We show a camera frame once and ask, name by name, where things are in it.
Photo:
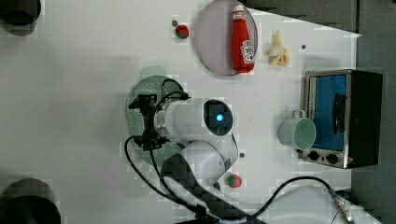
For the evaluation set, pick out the black cylinder post lower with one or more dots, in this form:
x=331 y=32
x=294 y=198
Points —
x=29 y=201

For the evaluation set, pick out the peeled toy banana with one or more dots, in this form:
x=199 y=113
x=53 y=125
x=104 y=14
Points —
x=277 y=54

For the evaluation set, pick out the green plastic mug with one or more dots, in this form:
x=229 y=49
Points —
x=299 y=131

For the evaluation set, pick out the small red toy tomato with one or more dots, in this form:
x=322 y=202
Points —
x=182 y=31

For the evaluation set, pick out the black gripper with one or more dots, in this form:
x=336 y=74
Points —
x=150 y=140

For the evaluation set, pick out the black toaster oven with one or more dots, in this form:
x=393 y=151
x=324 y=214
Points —
x=345 y=106

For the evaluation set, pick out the red ketchup bottle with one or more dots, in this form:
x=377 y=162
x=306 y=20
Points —
x=243 y=53

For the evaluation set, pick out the black cylinder post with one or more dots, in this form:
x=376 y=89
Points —
x=20 y=12
x=29 y=201

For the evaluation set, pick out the green plastic strainer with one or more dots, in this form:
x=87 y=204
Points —
x=153 y=81

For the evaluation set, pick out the red toy strawberry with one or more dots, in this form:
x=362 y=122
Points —
x=234 y=181

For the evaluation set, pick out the black cylinder post upper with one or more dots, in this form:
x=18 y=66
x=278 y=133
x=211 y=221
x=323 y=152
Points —
x=20 y=12

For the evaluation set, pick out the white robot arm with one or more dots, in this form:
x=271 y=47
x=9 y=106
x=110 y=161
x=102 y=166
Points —
x=190 y=144

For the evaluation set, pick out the lavender round plate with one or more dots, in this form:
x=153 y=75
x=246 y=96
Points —
x=213 y=36

